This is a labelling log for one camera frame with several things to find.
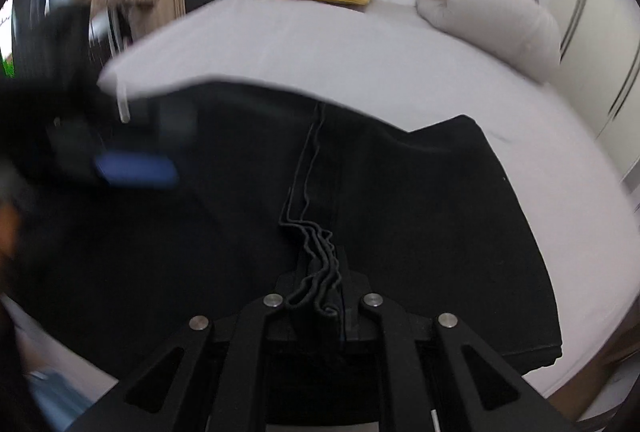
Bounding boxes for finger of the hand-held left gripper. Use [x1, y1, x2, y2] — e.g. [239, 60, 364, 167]
[55, 147, 181, 190]
[125, 99, 198, 147]

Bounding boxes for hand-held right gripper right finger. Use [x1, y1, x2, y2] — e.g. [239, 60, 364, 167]
[340, 248, 581, 432]

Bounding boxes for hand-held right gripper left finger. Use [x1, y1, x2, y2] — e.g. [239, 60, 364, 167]
[65, 271, 304, 432]

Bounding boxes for black pants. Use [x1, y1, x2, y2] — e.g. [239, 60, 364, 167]
[0, 79, 563, 425]

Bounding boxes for person's left forearm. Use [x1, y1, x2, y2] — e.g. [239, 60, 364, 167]
[0, 202, 22, 259]

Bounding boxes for grey nightstand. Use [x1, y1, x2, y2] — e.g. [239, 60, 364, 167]
[184, 0, 236, 16]

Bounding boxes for blue cloth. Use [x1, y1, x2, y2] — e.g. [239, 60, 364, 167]
[25, 369, 96, 432]

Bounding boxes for rolled white duvet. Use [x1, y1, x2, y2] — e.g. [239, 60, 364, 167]
[416, 0, 562, 85]

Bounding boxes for white wardrobe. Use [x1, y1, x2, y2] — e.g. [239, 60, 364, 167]
[540, 0, 640, 193]

